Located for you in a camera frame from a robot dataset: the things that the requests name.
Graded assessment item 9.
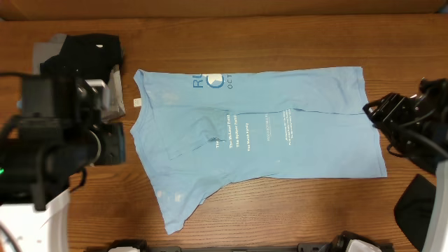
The light blue printed t-shirt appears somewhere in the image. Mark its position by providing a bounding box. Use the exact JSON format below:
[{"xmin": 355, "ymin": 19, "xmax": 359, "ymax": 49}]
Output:
[{"xmin": 131, "ymin": 66, "xmax": 387, "ymax": 234}]

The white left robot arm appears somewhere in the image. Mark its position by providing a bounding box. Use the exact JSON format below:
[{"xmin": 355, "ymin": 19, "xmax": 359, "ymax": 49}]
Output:
[{"xmin": 1, "ymin": 73, "xmax": 126, "ymax": 251}]

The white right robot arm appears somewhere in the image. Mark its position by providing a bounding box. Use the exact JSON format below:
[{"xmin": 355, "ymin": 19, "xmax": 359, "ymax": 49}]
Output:
[{"xmin": 363, "ymin": 78, "xmax": 447, "ymax": 251}]

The grey folded garment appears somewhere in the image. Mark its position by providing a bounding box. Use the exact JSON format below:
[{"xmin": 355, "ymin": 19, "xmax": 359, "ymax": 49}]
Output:
[{"xmin": 32, "ymin": 34, "xmax": 125, "ymax": 120}]

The black folded garment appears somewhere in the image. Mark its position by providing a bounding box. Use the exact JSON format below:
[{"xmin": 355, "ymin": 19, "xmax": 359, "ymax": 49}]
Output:
[{"xmin": 39, "ymin": 34, "xmax": 123, "ymax": 83}]

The black cloth pile right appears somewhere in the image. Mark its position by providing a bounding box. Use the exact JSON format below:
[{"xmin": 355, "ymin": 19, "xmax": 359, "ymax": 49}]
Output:
[{"xmin": 394, "ymin": 174, "xmax": 436, "ymax": 251}]

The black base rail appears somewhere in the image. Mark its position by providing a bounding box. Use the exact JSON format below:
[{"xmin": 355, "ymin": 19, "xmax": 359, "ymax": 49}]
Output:
[{"xmin": 85, "ymin": 239, "xmax": 347, "ymax": 252}]

